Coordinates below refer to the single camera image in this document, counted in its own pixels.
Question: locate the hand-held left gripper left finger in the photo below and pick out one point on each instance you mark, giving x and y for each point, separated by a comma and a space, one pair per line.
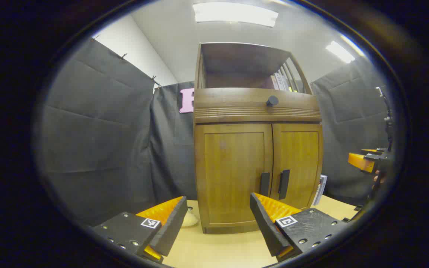
171, 227

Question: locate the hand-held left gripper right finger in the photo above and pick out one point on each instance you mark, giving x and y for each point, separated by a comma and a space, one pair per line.
266, 227

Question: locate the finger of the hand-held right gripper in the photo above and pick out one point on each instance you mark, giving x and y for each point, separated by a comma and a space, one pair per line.
356, 160

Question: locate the wooden shoe cabinet door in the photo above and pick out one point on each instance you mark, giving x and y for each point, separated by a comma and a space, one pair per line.
229, 171
300, 160

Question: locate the wooden double-door shoe cabinet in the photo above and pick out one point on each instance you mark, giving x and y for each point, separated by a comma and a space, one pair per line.
244, 67

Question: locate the cream round object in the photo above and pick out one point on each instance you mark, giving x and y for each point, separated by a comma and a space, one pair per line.
191, 220

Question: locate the white printed booklet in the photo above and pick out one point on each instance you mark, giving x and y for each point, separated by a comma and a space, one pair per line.
320, 190

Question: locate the row of upright books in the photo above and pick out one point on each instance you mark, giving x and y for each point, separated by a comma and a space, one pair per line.
281, 82

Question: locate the small rectangular ceiling light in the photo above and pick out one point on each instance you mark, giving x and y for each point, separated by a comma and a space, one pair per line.
340, 52

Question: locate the black backdrop cloth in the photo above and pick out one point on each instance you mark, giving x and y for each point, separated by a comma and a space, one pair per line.
99, 130

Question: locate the wooden drawer with black knob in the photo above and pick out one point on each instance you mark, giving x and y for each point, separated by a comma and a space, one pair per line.
233, 104

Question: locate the large rectangular ceiling light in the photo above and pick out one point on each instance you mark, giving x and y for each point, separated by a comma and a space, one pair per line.
235, 14

